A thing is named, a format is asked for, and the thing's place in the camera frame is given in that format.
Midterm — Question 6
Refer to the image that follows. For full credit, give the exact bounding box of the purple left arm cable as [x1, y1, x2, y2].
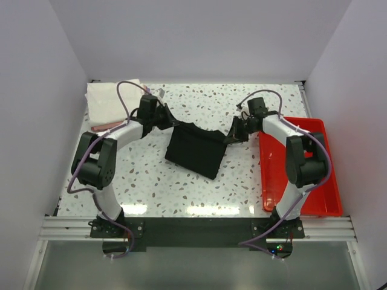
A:
[66, 80, 152, 259]

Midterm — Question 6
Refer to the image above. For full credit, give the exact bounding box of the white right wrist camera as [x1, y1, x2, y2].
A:
[240, 108, 250, 121]

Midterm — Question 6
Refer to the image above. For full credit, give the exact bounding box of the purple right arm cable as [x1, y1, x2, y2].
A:
[235, 89, 333, 253]

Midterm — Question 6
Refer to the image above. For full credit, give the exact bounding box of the folded white t shirt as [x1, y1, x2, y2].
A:
[84, 79, 145, 127]

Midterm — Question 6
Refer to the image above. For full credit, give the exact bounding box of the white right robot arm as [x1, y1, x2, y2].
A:
[224, 97, 332, 237]

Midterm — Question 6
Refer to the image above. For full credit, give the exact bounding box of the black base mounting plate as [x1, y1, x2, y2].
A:
[88, 216, 305, 257]

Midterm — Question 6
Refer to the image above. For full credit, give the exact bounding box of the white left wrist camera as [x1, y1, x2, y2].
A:
[154, 88, 165, 99]

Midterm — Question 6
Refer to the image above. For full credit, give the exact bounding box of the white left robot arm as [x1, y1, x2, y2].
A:
[67, 94, 179, 237]

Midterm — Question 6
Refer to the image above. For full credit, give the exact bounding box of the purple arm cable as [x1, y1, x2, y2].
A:
[235, 89, 333, 253]
[66, 80, 152, 259]

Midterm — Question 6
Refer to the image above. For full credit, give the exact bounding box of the black t shirt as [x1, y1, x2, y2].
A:
[165, 122, 227, 180]

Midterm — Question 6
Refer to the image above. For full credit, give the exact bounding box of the red plastic tray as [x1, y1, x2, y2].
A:
[258, 132, 343, 217]

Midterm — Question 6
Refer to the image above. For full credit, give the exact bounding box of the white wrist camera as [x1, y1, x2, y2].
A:
[154, 88, 165, 99]
[240, 108, 250, 121]

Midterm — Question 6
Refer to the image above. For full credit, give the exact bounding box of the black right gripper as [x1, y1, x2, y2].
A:
[224, 115, 259, 144]

